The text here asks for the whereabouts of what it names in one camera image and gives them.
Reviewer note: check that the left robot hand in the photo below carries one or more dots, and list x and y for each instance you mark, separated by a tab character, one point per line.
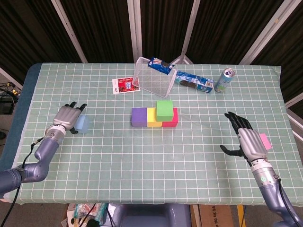
66	116

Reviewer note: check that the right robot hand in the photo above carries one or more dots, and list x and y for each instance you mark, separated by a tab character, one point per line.
252	144

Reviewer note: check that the light pink foam cube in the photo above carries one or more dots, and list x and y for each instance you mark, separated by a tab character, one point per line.
265	141

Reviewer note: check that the light blue foam cube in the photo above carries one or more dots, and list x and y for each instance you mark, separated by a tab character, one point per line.
84	124

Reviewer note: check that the purple foam cube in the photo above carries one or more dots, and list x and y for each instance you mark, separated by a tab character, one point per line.
139	117

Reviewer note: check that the magenta foam cube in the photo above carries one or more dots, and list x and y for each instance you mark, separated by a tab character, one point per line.
171	124

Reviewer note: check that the yellow foam cube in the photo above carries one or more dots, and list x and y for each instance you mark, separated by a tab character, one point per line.
151	118

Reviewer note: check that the green foam cube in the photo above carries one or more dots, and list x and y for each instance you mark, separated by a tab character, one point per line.
164	110

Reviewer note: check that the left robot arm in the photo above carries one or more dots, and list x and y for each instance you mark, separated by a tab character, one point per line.
45	151

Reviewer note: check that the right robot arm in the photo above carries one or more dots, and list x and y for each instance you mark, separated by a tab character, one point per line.
272	194

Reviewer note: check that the red and white card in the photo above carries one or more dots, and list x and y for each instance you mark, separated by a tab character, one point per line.
123	85

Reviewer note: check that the light blue drink can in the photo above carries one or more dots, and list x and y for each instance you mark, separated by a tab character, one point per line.
223	81

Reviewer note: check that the brown cardboard box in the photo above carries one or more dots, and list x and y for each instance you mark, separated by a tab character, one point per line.
217	216

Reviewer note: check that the long blue cookie package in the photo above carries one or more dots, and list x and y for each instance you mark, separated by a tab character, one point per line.
194	80

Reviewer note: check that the green checked tablecloth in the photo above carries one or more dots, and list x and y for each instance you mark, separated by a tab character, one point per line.
142	165

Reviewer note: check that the plastic bag with items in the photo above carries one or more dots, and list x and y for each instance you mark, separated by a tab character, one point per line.
82	210

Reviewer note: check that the small blue cookie packet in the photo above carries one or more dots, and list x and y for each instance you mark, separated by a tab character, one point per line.
161	65

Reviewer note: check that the grey robot torso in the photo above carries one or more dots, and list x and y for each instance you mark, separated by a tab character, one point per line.
151	216

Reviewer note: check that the white frame post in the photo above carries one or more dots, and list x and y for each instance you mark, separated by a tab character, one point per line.
135	30
9	76
296	123
294	100
265	30
68	30
189	28

